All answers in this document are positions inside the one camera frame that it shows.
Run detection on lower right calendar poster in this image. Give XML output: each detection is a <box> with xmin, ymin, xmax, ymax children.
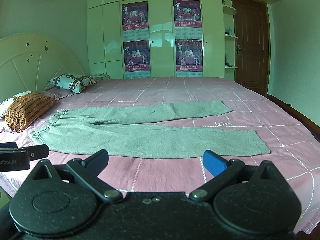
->
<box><xmin>175</xmin><ymin>40</ymin><xmax>203</xmax><ymax>72</ymax></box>

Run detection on grey-green sweatpants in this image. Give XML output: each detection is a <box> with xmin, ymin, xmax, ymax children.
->
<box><xmin>29</xmin><ymin>100</ymin><xmax>270</xmax><ymax>159</ymax></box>

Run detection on white patterned pillow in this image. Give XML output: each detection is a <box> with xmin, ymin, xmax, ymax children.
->
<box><xmin>48</xmin><ymin>73</ymin><xmax>96</xmax><ymax>94</ymax></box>

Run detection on cream built-in wardrobe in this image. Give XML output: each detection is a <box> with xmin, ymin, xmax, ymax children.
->
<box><xmin>87</xmin><ymin>0</ymin><xmax>280</xmax><ymax>79</ymax></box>

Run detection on silver door handle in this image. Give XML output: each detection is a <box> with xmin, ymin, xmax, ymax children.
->
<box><xmin>237</xmin><ymin>45</ymin><xmax>245</xmax><ymax>55</ymax></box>

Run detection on pink checked bed sheet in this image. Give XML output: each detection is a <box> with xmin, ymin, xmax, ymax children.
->
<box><xmin>1</xmin><ymin>77</ymin><xmax>319</xmax><ymax>233</ymax></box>

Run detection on orange striped pillow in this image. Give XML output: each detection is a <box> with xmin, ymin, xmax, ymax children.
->
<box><xmin>4</xmin><ymin>92</ymin><xmax>57</xmax><ymax>132</ymax></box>

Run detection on cream arched headboard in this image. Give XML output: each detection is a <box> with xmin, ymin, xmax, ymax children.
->
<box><xmin>0</xmin><ymin>33</ymin><xmax>85</xmax><ymax>101</ymax></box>

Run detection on upper right calendar poster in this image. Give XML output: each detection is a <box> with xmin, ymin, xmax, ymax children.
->
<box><xmin>173</xmin><ymin>0</ymin><xmax>202</xmax><ymax>28</ymax></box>

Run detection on dark brown wooden door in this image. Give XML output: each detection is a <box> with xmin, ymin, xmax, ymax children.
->
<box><xmin>232</xmin><ymin>0</ymin><xmax>270</xmax><ymax>96</ymax></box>

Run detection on lower left calendar poster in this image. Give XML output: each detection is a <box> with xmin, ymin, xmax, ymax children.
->
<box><xmin>123</xmin><ymin>40</ymin><xmax>150</xmax><ymax>73</ymax></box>

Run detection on white pillow under orange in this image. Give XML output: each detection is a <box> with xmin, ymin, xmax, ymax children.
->
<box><xmin>0</xmin><ymin>91</ymin><xmax>31</xmax><ymax>119</ymax></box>

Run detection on rounded corner shelves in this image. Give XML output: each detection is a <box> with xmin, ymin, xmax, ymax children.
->
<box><xmin>222</xmin><ymin>0</ymin><xmax>238</xmax><ymax>69</ymax></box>

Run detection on upper left calendar poster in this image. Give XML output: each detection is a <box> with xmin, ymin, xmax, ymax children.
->
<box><xmin>121</xmin><ymin>1</ymin><xmax>149</xmax><ymax>31</ymax></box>

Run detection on calendar poster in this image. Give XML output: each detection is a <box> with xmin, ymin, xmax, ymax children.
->
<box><xmin>123</xmin><ymin>40</ymin><xmax>150</xmax><ymax>73</ymax></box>
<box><xmin>121</xmin><ymin>1</ymin><xmax>149</xmax><ymax>31</ymax></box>
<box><xmin>175</xmin><ymin>40</ymin><xmax>203</xmax><ymax>72</ymax></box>
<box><xmin>173</xmin><ymin>0</ymin><xmax>202</xmax><ymax>28</ymax></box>

